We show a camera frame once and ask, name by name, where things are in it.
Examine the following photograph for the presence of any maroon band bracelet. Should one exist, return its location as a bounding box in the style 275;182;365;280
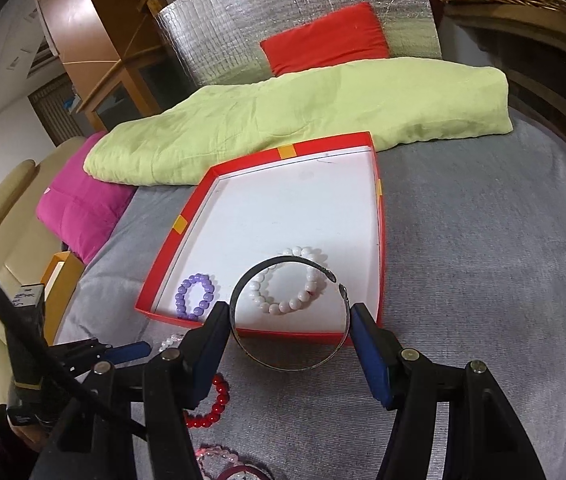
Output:
220;462;274;480

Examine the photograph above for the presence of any white bead bracelet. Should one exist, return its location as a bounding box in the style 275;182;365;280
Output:
245;246;328;316

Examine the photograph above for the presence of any purple bead bracelet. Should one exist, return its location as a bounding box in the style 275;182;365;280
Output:
176;273;215;322

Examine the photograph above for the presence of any red cushion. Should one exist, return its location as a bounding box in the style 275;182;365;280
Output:
259;1;390;77

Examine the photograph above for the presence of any red cardboard box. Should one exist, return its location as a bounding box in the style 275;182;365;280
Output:
134;131;385;347

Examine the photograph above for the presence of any wooden bench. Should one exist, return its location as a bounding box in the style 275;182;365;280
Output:
443;2;566;161

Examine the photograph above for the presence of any pink and clear bead bracelet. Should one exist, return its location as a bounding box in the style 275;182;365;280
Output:
195;442;254;480

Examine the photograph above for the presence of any red bead bracelet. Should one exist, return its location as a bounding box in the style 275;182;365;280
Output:
183;372;231;431

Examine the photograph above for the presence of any pink cushion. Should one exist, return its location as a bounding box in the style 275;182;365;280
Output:
35;132;138;266

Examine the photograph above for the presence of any grey blanket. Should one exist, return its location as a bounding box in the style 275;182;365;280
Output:
53;120;566;480

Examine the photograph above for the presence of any pale clear bead bracelet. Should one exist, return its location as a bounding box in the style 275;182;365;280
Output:
158;332;186;356

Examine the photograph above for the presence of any orange box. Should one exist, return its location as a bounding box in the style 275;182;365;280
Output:
40;251;86;346

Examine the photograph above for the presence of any black cable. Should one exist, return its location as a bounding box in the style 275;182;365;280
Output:
0;235;149;436

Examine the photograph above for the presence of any silver foil mat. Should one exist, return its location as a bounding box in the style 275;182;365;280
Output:
155;0;444;92

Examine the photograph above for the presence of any silver metal bangle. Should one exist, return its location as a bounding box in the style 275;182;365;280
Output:
229;255;351;373

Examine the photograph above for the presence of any light green blanket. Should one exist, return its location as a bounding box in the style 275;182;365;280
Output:
84;57;514;188

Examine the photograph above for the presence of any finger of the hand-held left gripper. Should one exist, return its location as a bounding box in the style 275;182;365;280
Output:
52;340;152;376

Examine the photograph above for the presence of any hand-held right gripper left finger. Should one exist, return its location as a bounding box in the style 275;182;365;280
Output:
28;301;234;480

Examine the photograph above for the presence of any wooden cabinet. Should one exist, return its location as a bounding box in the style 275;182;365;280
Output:
33;0;164;131

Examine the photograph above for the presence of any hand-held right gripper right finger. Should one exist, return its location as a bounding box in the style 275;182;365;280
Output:
348;302;549;480

